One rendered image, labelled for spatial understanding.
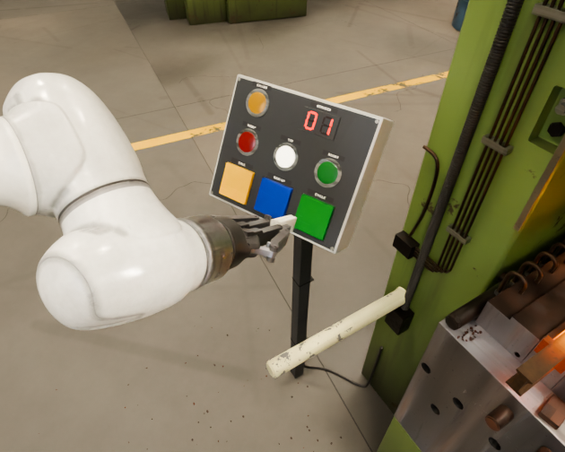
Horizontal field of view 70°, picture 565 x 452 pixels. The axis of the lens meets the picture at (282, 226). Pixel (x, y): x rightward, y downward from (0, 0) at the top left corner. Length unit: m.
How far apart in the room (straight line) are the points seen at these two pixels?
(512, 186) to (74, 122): 0.72
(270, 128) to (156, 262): 0.52
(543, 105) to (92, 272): 0.69
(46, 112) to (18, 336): 1.74
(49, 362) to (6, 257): 0.74
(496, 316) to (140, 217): 0.62
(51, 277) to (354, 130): 0.58
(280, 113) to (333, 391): 1.18
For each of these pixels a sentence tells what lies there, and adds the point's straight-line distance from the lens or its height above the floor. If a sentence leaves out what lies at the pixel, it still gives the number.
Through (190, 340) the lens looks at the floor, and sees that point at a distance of 1.86.
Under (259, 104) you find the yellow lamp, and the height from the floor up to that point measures 1.16.
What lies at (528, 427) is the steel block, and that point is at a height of 0.88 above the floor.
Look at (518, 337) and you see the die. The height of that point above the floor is 0.96.
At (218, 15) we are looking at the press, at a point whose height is 0.08.
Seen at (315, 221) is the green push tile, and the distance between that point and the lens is 0.82.
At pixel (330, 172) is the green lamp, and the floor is 1.09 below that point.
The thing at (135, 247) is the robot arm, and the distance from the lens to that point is 0.41.
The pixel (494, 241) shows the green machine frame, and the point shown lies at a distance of 0.93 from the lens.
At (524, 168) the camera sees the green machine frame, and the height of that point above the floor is 1.15.
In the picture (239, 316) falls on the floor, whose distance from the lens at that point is 1.89.
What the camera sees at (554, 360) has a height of 1.02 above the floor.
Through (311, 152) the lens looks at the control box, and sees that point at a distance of 0.83.
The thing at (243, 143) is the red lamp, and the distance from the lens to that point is 0.90.
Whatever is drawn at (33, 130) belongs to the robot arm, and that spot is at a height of 1.37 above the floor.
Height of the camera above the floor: 1.57
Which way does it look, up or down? 44 degrees down
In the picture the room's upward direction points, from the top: straight up
